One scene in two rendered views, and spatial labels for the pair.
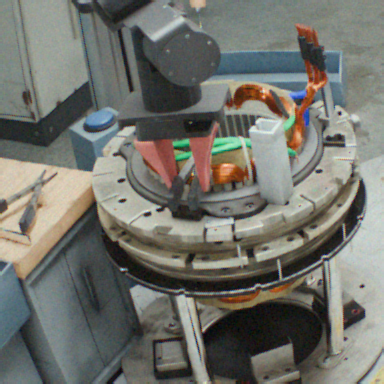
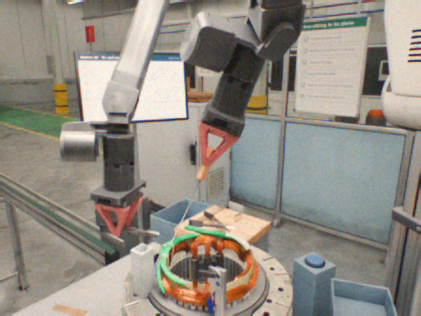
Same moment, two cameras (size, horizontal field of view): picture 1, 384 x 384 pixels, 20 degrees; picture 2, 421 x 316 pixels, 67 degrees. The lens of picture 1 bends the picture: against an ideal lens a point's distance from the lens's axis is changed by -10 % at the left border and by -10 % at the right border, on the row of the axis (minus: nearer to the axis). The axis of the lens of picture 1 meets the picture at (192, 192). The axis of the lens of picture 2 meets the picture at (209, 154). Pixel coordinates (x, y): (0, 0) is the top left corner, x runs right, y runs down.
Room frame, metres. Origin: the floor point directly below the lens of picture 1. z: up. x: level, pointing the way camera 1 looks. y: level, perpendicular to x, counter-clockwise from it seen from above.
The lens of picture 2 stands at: (1.20, -0.59, 1.49)
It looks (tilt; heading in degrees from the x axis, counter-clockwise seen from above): 15 degrees down; 91
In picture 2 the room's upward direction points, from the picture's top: straight up
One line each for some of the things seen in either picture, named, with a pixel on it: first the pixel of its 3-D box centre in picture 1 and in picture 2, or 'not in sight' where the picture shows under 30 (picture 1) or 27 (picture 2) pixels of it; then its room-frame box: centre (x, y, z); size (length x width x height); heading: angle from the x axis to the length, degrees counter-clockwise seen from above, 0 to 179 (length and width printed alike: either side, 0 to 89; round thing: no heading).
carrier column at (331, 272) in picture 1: (333, 299); not in sight; (1.10, -0.15, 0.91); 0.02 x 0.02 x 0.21
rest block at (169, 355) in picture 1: (171, 353); not in sight; (1.16, 0.07, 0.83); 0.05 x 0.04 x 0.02; 175
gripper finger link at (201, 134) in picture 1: (184, 147); (119, 212); (1.01, 0.00, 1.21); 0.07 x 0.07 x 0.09; 74
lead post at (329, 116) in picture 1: (321, 81); (222, 301); (1.21, -0.18, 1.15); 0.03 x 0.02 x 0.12; 139
